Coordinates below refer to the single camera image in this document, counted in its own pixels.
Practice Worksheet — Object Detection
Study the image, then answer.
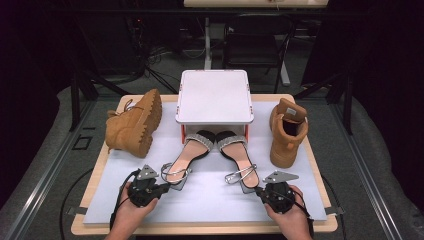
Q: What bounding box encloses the white desk leg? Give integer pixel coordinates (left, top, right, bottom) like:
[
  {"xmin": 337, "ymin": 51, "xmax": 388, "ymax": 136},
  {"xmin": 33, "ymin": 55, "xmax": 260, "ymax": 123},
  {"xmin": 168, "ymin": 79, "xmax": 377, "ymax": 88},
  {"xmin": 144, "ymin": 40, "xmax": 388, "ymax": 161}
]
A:
[{"xmin": 203, "ymin": 16, "xmax": 213, "ymax": 71}]

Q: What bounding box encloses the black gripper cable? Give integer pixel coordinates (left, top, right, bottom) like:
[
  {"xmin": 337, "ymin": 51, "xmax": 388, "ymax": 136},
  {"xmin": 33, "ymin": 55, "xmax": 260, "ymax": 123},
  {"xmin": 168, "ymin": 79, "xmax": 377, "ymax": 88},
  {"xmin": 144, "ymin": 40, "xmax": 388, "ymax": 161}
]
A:
[
  {"xmin": 292, "ymin": 174, "xmax": 348, "ymax": 240},
  {"xmin": 59, "ymin": 167, "xmax": 142, "ymax": 240}
]

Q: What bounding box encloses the tan suede boot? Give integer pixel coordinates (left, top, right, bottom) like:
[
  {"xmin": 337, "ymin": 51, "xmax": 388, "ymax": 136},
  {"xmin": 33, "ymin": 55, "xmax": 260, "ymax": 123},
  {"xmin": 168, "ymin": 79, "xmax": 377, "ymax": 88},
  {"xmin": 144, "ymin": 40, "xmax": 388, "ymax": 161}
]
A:
[
  {"xmin": 105, "ymin": 88, "xmax": 163, "ymax": 159},
  {"xmin": 269, "ymin": 97, "xmax": 309, "ymax": 169}
]

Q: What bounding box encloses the black folding chair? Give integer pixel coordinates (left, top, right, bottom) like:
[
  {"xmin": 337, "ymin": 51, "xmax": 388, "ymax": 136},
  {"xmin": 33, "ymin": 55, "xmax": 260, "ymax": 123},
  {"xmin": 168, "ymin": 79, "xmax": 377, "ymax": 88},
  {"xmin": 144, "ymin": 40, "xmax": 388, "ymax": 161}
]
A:
[{"xmin": 222, "ymin": 13, "xmax": 298, "ymax": 94}]

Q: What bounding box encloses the black metal stand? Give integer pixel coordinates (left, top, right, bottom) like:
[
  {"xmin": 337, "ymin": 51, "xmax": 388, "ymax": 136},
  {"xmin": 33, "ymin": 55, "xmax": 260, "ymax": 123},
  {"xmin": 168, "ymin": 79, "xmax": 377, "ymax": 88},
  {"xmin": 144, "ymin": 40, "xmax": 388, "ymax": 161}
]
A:
[
  {"xmin": 294, "ymin": 71, "xmax": 355, "ymax": 136},
  {"xmin": 68, "ymin": 64, "xmax": 132, "ymax": 133}
]

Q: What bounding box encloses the black heeled sandal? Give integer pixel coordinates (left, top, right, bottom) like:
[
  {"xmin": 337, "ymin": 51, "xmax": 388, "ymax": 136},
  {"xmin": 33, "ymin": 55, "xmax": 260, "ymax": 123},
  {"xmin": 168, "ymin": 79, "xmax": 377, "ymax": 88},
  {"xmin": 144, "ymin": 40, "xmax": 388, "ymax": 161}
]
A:
[
  {"xmin": 160, "ymin": 129, "xmax": 217, "ymax": 192},
  {"xmin": 215, "ymin": 130, "xmax": 261, "ymax": 195}
]

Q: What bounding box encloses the person's right hand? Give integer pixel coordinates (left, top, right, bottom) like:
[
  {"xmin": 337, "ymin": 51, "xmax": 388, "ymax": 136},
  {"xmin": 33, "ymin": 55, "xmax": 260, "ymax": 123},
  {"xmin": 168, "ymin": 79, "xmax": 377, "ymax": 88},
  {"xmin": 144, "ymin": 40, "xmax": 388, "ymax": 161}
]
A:
[{"xmin": 264, "ymin": 185, "xmax": 312, "ymax": 231}]

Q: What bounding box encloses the white shoe rack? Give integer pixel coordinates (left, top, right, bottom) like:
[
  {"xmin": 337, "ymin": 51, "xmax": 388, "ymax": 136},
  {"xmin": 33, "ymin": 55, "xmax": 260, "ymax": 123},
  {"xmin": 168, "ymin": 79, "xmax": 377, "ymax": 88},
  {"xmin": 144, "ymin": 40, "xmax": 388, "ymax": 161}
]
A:
[{"xmin": 175, "ymin": 69, "xmax": 255, "ymax": 154}]

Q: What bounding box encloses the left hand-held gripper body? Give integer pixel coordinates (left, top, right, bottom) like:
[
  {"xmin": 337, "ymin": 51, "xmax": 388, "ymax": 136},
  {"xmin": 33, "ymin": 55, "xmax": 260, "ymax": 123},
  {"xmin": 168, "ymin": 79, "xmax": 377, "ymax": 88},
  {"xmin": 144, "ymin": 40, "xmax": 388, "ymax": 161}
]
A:
[{"xmin": 127, "ymin": 163, "xmax": 161, "ymax": 208}]

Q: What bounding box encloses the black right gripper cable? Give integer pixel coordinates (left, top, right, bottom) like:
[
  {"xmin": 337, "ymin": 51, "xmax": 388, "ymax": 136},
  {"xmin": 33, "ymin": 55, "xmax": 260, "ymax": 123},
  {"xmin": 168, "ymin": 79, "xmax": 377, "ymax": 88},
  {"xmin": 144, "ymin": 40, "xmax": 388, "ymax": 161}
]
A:
[{"xmin": 292, "ymin": 174, "xmax": 348, "ymax": 240}]

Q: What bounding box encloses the aluminium floor rail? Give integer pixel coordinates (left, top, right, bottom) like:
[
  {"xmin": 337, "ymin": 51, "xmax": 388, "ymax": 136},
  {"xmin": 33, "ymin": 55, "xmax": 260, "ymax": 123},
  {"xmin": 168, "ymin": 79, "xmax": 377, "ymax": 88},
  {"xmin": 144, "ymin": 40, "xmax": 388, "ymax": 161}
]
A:
[
  {"xmin": 3, "ymin": 99, "xmax": 98, "ymax": 240},
  {"xmin": 327, "ymin": 99, "xmax": 405, "ymax": 240}
]

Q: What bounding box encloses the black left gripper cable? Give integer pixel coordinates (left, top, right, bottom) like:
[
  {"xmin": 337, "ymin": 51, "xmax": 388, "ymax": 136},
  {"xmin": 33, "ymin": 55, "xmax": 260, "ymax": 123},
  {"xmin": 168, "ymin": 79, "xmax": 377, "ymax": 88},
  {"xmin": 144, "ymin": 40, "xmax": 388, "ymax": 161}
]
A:
[{"xmin": 59, "ymin": 167, "xmax": 142, "ymax": 240}]

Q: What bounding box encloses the person's left hand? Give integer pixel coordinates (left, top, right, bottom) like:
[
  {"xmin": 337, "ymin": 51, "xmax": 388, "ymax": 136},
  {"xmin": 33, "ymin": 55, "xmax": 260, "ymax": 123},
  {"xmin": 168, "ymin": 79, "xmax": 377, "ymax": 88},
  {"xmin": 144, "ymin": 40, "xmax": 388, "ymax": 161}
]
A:
[{"xmin": 114, "ymin": 182, "xmax": 160, "ymax": 228}]

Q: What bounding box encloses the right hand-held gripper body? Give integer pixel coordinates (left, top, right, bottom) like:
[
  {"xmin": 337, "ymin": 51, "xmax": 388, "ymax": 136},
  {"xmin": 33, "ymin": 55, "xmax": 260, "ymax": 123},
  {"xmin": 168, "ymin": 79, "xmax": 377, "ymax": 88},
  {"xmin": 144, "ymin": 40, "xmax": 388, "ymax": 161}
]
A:
[{"xmin": 262, "ymin": 170, "xmax": 300, "ymax": 215}]

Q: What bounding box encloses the white table mat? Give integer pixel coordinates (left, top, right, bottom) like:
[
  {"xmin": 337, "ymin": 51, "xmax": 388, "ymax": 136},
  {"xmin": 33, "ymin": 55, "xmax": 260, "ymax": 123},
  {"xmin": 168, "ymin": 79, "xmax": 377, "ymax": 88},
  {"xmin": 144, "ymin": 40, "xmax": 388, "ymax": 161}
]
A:
[{"xmin": 82, "ymin": 100, "xmax": 329, "ymax": 225}]

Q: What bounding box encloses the beige desk top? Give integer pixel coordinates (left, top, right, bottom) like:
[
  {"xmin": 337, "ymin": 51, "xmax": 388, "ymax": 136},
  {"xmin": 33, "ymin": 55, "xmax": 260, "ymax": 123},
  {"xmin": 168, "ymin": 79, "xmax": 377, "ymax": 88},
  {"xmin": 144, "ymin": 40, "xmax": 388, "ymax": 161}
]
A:
[{"xmin": 183, "ymin": 0, "xmax": 329, "ymax": 9}]

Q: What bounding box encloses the bundle of floor cables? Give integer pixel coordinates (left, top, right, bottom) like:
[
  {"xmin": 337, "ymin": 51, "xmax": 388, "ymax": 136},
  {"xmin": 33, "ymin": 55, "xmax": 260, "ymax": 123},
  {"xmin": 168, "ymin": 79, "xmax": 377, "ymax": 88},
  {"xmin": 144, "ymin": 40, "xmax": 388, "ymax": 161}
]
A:
[{"xmin": 131, "ymin": 39, "xmax": 183, "ymax": 95}]

